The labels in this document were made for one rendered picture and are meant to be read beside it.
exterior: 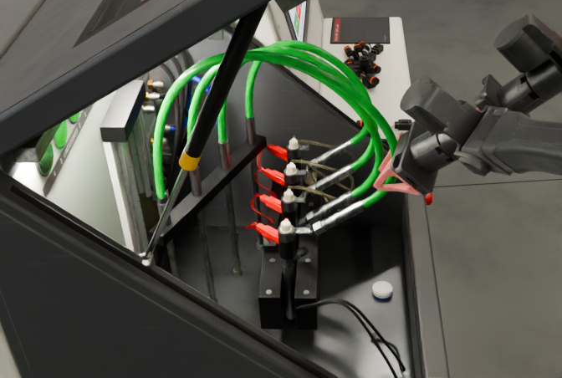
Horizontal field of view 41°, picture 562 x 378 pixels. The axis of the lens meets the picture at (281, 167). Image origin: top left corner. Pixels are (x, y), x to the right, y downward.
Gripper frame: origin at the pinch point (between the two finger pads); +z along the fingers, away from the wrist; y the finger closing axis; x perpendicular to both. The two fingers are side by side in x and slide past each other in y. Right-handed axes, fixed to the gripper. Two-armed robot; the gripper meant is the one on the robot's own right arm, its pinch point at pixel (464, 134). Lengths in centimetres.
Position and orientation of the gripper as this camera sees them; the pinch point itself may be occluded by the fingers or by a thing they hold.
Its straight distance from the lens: 129.1
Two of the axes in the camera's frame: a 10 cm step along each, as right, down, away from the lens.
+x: -3.1, 5.8, -7.6
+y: -7.2, -6.6, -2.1
